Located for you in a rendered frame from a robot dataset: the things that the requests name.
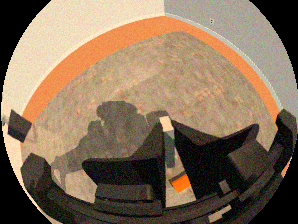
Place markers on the cream domino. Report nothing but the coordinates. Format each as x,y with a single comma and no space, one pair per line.
168,142

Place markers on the orange rectangular block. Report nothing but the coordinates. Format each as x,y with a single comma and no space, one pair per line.
181,184

